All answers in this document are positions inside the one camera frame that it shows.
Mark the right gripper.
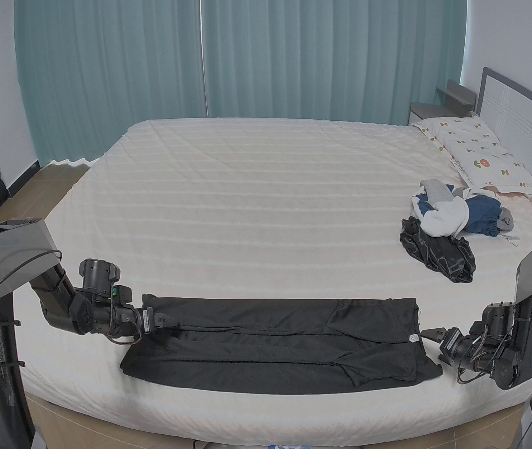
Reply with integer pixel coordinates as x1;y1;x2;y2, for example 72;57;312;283
421;327;478;368

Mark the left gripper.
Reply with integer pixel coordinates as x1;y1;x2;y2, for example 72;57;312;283
121;304;179;340

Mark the black T-shirt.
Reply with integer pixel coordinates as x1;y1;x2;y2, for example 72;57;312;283
120;294;443;392

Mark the pile of clothes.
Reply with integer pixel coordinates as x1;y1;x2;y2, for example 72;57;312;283
411;179;519;247

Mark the bed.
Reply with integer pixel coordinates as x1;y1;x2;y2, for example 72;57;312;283
11;67;532;445

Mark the black satin garment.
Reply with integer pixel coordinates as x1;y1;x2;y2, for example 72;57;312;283
399;216;476;284

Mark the white printed pillow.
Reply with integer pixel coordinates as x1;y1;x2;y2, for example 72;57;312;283
410;116;532;195

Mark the grey bedside table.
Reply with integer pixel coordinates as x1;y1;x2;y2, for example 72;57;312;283
410;79;477;125

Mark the blue-green curtain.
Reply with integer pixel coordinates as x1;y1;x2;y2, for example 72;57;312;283
200;0;467;125
12;0;208;163

